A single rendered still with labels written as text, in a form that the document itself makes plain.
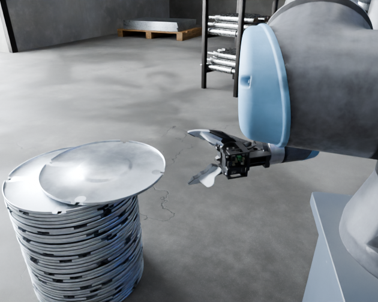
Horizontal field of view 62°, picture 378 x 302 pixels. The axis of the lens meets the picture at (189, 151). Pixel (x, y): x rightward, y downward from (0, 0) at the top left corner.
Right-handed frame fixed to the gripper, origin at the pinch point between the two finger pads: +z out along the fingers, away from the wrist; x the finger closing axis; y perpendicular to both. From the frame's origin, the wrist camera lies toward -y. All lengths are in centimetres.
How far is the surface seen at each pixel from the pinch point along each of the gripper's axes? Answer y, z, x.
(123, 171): 3.3, 15.9, -0.7
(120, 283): 12.4, 19.8, 25.5
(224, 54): -158, -71, 9
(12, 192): 3.6, 39.4, 0.5
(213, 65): -160, -64, 17
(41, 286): 10.3, 37.6, 23.3
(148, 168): 2.7, 10.0, 0.0
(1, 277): -4, 52, 32
